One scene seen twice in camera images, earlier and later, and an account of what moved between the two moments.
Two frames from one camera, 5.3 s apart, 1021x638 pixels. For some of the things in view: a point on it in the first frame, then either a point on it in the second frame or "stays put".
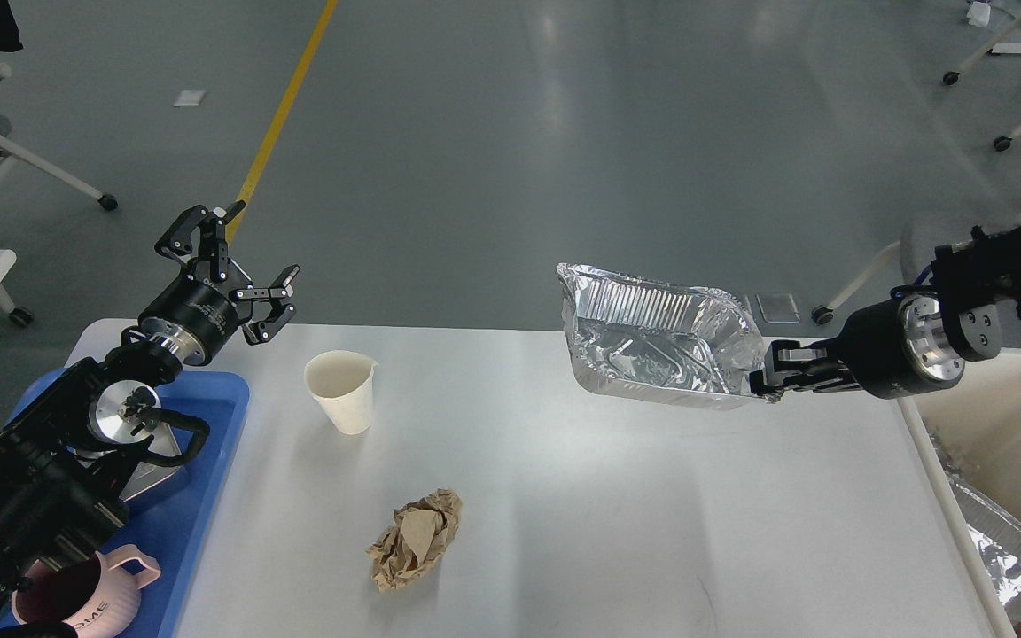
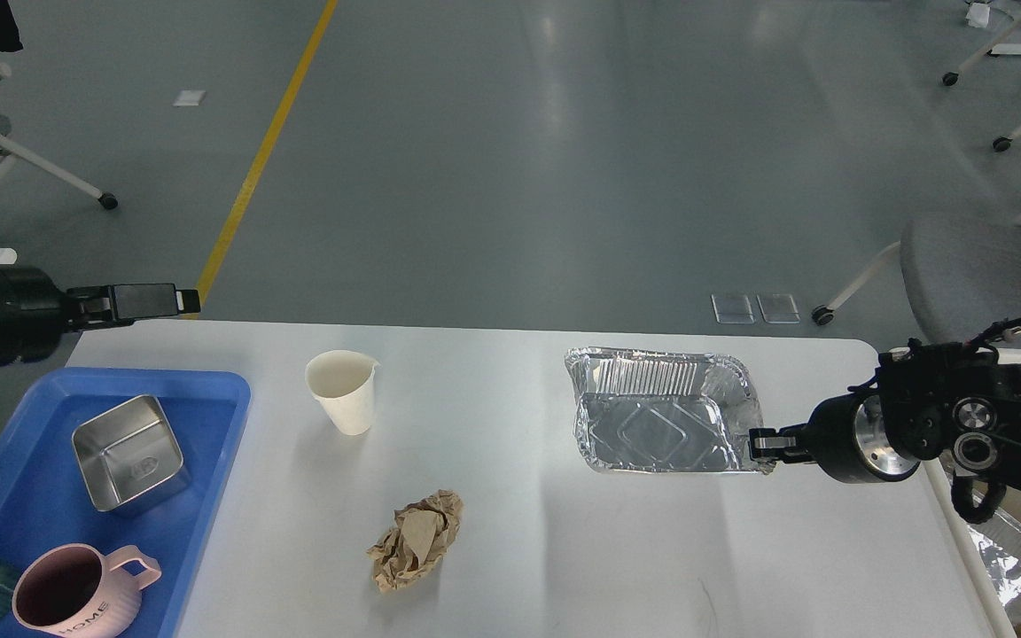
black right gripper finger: x=791 y=356 -> x=793 y=438
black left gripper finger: x=210 y=239 -> x=121 y=303
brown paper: x=410 y=548 stays put
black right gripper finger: x=835 y=381 -> x=787 y=455
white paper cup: x=342 y=382 stays put
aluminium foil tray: x=657 y=342 -> x=662 y=411
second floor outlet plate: x=778 y=307 stays put
